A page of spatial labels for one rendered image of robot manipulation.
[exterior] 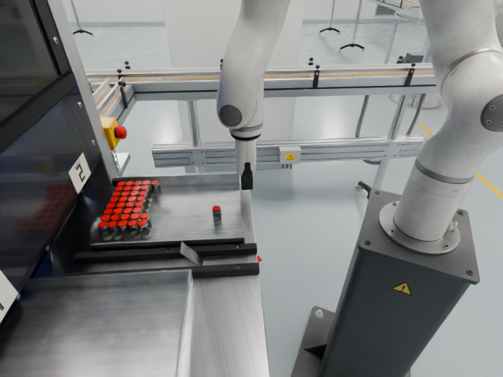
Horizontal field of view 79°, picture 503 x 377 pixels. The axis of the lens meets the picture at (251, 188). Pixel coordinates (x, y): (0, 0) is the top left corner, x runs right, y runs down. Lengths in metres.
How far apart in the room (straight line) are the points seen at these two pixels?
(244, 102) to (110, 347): 0.50
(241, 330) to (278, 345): 0.97
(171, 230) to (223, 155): 1.05
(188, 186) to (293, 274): 1.04
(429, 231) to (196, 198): 0.59
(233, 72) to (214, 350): 0.49
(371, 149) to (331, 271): 0.75
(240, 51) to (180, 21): 1.56
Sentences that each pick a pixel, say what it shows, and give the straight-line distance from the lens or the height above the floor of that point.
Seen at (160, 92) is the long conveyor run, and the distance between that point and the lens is 1.64.
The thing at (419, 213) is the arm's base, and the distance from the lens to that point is 0.81.
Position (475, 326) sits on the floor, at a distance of 1.94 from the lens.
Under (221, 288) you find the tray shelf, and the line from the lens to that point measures 0.66.
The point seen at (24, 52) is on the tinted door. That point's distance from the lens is 0.72.
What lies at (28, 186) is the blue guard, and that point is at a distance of 0.66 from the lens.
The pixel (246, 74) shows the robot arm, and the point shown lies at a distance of 0.60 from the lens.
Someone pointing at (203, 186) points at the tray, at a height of 0.88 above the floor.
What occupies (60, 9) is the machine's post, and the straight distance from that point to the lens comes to 0.86.
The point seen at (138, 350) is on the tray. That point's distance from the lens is 0.63.
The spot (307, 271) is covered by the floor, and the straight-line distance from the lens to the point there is 1.82.
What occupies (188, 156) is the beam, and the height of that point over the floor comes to 0.50.
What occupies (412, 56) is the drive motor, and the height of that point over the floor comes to 0.96.
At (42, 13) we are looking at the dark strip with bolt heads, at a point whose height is 1.33.
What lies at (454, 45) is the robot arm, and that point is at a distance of 0.72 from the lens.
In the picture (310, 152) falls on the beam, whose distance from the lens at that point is 1.84.
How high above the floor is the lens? 1.42
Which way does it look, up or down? 37 degrees down
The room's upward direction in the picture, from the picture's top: straight up
